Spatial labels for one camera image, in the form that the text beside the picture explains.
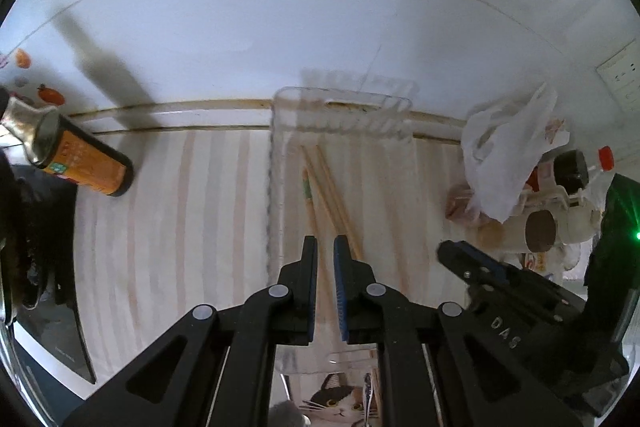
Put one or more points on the black cooktop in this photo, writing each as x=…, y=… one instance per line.
x=65, y=257

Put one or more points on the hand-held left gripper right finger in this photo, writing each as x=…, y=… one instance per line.
x=341, y=292

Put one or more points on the dark bottle red cap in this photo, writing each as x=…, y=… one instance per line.
x=585, y=169

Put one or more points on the white plastic bag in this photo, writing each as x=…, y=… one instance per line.
x=505, y=152

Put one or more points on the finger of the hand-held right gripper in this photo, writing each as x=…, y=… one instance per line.
x=452, y=259
x=482, y=257

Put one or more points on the soy sauce bottle orange label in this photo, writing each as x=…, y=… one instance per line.
x=80, y=162

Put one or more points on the clear plastic utensil container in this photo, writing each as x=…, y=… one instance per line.
x=390, y=207

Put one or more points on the wooden chopstick green mark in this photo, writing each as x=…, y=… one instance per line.
x=306, y=192

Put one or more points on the jar with brown lid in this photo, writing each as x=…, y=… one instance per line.
x=540, y=232

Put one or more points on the tomato wall sticker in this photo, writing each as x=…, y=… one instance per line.
x=51, y=94

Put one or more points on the white wall outlet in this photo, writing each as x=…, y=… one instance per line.
x=624, y=74

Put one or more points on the orange fruit wall sticker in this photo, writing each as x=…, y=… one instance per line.
x=22, y=58

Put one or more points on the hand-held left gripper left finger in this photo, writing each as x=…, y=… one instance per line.
x=311, y=292

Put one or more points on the pink meat packet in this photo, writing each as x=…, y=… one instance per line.
x=462, y=207

